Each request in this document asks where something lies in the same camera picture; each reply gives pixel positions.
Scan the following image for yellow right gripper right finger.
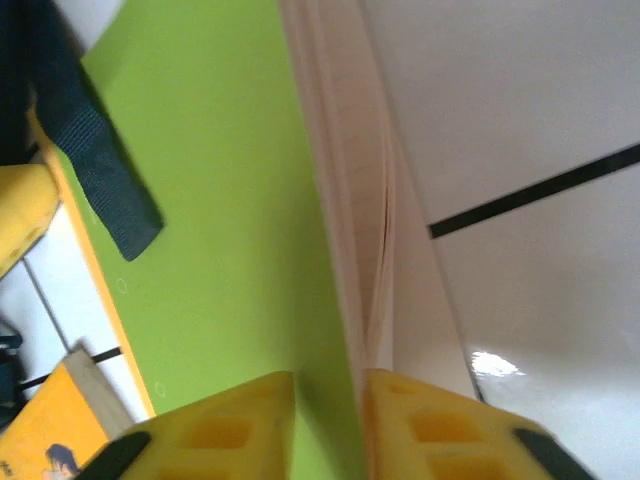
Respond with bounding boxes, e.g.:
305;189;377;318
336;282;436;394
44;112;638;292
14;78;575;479
362;368;601;480

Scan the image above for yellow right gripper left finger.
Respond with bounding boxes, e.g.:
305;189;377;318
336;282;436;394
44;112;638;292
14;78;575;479
74;370;296;480

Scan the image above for navy blue student backpack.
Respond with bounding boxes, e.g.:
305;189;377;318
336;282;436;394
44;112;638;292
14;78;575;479
0;0;166;263

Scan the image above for orange manga book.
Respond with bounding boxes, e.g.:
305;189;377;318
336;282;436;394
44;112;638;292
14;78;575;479
0;343;134;480

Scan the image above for green cover notebook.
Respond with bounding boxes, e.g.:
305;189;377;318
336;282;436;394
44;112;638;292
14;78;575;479
79;0;484;480

